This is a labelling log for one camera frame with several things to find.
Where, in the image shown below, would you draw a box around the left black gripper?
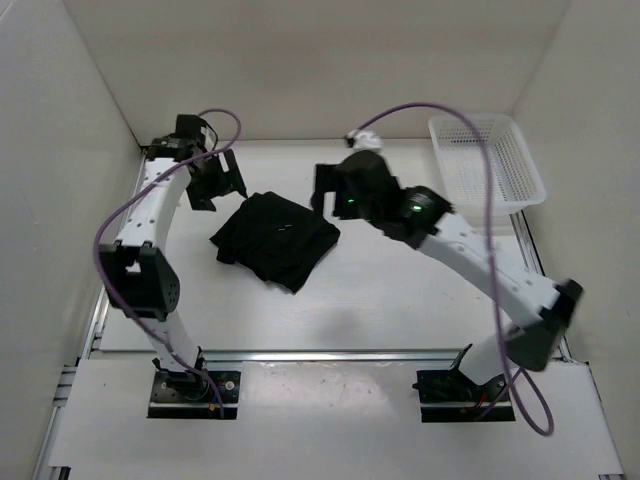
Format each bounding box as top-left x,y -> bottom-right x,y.
186,149 -> 246,212

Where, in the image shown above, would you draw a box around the black shorts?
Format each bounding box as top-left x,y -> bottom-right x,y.
210,191 -> 341,294

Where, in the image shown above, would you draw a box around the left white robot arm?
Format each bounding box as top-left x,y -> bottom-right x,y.
93,114 -> 247,400

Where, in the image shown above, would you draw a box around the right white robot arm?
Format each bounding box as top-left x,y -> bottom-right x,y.
311,150 -> 584,400

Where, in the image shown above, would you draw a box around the white plastic basket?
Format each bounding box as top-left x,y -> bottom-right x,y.
428,113 -> 547,227

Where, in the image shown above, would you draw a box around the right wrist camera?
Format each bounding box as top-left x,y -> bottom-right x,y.
343,129 -> 383,153

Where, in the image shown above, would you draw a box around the aluminium frame rail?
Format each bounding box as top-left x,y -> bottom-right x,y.
84,349 -> 571,365

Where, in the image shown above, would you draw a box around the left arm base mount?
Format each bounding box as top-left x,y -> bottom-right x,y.
147,370 -> 241,420

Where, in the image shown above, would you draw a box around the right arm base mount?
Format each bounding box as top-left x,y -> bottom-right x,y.
412,369 -> 515,423

